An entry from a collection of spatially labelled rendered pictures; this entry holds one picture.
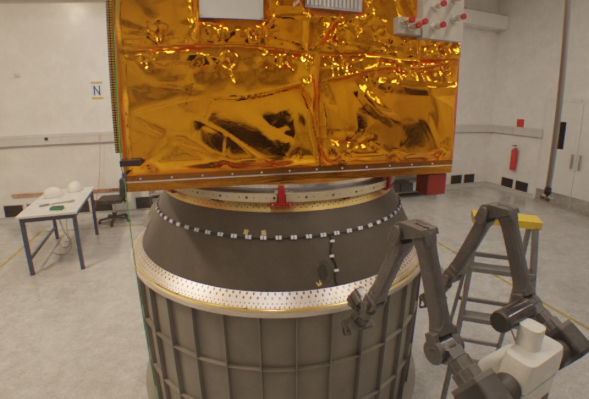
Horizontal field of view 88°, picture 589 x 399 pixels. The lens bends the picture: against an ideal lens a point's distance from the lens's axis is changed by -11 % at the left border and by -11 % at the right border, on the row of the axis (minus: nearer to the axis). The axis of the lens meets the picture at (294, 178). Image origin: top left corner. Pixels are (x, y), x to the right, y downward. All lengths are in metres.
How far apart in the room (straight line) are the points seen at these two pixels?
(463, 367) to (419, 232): 0.40
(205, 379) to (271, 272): 0.82
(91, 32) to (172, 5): 5.85
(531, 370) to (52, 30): 7.85
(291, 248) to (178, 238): 0.69
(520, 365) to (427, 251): 0.42
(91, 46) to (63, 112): 1.36
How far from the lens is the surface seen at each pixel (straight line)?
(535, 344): 1.27
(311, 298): 1.84
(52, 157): 7.81
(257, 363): 2.07
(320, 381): 2.20
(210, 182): 1.83
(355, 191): 1.97
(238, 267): 1.87
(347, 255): 1.94
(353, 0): 2.04
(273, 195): 1.81
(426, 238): 1.10
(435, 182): 2.38
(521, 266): 1.48
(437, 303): 1.14
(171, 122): 1.74
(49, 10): 7.90
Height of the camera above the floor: 2.18
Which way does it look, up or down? 12 degrees down
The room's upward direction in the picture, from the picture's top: straight up
